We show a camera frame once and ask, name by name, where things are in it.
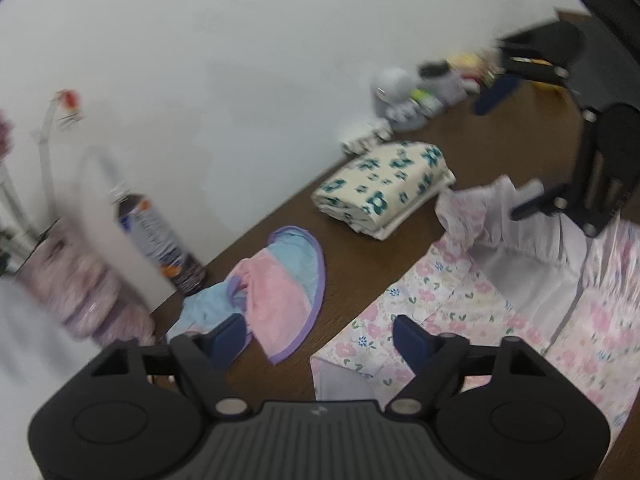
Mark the pink floral baby garment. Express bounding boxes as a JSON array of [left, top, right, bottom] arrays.
[[310, 177, 639, 434]]

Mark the yellow mug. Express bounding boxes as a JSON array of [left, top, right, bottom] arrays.
[[530, 58, 570, 93]]

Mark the white robot figurine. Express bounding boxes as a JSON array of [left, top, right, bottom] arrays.
[[370, 67, 427, 133]]

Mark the pink blue towel cap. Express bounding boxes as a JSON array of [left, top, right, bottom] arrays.
[[166, 226, 326, 364]]

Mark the white power strip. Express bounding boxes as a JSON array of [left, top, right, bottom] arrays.
[[340, 118, 393, 155]]

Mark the plastic drink bottle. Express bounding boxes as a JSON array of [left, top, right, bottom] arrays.
[[111, 184, 207, 296]]

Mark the floral cream fabric pouch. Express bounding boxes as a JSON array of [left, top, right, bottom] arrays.
[[311, 141, 456, 240]]

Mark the purple knitted vase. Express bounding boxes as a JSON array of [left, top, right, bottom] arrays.
[[17, 219, 155, 347]]

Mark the dried rose bouquet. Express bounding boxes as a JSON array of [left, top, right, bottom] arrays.
[[1, 89, 84, 275]]

